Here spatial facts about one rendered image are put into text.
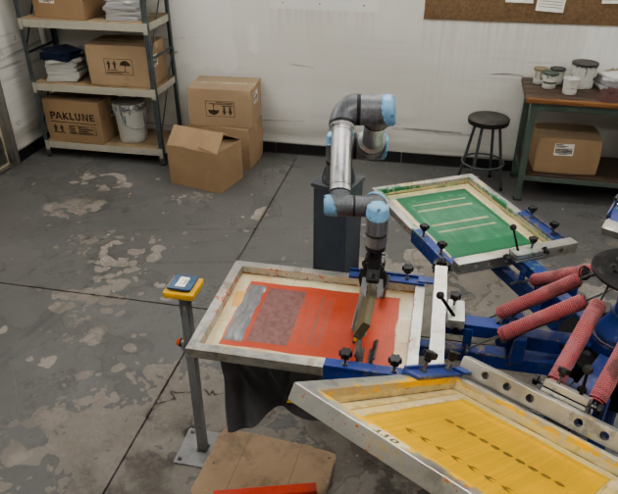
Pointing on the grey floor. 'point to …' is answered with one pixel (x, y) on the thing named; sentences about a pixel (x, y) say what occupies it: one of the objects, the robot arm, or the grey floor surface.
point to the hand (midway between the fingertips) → (371, 296)
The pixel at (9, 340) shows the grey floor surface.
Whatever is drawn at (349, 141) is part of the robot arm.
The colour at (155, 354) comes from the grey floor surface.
